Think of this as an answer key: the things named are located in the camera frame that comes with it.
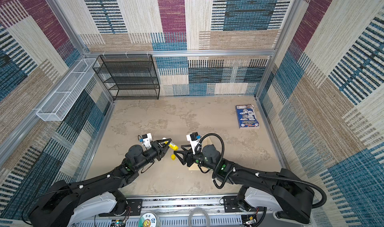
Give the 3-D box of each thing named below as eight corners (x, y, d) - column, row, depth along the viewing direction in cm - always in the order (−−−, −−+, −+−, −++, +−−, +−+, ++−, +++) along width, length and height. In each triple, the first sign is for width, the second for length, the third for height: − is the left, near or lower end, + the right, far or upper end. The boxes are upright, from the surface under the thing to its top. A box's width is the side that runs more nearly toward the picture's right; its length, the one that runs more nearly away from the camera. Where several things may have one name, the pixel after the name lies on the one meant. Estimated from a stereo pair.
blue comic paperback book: (239, 129, 104) (241, 126, 101) (234, 107, 117) (235, 104, 113) (258, 129, 104) (260, 126, 101) (251, 107, 116) (253, 104, 113)
